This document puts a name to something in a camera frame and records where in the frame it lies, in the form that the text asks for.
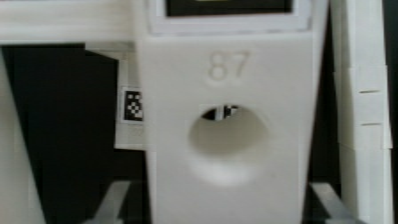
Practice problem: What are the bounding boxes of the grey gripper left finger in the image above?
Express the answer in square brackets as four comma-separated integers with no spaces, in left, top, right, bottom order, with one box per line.
[81,180,145,224]

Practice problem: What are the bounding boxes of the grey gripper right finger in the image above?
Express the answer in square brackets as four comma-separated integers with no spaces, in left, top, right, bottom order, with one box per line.
[303,182,354,224]

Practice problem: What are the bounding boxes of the white chair leg with tag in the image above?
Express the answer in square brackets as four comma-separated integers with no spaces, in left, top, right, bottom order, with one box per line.
[113,52,143,150]

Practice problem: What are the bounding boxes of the white H-shaped chair back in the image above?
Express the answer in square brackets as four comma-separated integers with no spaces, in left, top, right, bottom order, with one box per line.
[0,0,328,224]

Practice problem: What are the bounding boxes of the white U-shaped fence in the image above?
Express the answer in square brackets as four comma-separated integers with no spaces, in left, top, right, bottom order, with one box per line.
[330,0,394,224]

